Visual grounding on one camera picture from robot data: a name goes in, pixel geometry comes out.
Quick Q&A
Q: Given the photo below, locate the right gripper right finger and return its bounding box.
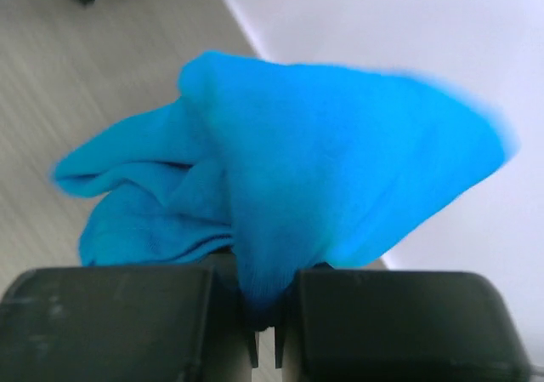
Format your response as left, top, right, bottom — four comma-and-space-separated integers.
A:
275, 269, 531, 381

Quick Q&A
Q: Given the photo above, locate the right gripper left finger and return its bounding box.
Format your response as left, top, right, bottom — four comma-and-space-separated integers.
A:
1, 265, 258, 381

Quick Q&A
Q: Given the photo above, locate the blue t shirt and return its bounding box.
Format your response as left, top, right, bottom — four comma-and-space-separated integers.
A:
52, 52, 517, 330

